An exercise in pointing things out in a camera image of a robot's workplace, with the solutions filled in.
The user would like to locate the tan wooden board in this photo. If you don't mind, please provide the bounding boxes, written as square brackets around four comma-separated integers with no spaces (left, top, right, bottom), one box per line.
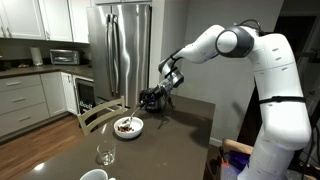
[221,138,255,156]

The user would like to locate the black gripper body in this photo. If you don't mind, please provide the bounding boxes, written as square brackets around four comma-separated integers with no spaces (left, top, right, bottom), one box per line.
[139,84,168,107]

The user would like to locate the silver toaster oven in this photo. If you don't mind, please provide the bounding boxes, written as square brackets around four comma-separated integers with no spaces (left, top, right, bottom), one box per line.
[49,49,81,66]

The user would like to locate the stainless steel refrigerator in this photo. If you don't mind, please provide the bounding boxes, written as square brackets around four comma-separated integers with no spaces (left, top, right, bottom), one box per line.
[86,3,153,108]

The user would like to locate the white ceramic mug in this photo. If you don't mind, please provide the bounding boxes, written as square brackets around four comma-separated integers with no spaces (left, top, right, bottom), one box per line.
[79,168,118,180]

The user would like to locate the white kitchen cabinets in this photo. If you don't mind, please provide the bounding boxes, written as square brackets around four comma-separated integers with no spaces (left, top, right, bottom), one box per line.
[0,0,92,44]
[0,71,80,138]

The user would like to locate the white paper towel roll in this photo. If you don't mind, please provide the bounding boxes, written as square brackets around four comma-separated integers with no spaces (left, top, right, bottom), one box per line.
[29,46,44,67]

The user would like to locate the white ceramic bowl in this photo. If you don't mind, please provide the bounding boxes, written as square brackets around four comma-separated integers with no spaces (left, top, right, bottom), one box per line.
[113,116,145,140]

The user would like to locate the clear drinking glass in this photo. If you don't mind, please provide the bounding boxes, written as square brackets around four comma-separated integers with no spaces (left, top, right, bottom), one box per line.
[96,139,117,167]

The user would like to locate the mixed nuts and dried fruit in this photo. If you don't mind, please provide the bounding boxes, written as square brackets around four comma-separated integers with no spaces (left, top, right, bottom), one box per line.
[117,123,135,133]

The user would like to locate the white lower kitchen cabinets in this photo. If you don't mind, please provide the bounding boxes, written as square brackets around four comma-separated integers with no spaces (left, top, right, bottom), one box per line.
[0,71,80,138]

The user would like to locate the silver metal spoon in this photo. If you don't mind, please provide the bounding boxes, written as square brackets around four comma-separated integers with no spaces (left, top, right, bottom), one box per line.
[128,103,148,126]

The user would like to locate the white upper kitchen cabinets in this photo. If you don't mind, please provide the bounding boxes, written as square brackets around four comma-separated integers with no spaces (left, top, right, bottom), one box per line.
[0,0,92,44]

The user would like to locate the orange black clamp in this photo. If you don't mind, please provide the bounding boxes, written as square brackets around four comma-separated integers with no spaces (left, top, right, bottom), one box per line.
[217,146,232,168]

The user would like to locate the wooden chair back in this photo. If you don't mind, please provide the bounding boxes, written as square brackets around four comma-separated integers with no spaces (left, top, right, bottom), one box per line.
[77,95,127,137]

